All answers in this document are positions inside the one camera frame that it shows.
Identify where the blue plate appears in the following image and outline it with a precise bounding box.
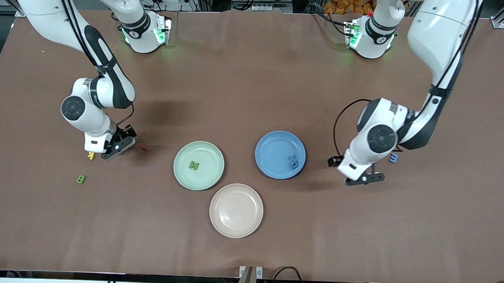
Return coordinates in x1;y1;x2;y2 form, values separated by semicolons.
254;130;307;180

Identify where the light green plate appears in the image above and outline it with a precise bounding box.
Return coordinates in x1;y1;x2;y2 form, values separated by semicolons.
172;140;226;192

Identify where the pale pink plate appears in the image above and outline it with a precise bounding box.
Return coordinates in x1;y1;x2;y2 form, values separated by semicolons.
208;183;265;240

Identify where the pile of orange objects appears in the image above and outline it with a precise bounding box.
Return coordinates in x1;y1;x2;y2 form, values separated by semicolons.
323;0;377;16

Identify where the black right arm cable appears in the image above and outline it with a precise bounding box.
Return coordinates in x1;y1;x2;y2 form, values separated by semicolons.
51;0;139;129

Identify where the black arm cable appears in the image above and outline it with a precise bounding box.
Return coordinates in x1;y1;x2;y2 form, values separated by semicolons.
51;0;139;129
333;0;480;164

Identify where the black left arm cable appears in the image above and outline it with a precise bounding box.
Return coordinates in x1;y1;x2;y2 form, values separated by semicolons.
333;0;480;164

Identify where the black cable bundle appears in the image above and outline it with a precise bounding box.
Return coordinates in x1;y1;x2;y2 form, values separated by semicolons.
271;266;315;283

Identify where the silver metal bracket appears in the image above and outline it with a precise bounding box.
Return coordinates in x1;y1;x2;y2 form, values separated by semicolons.
235;265;264;283

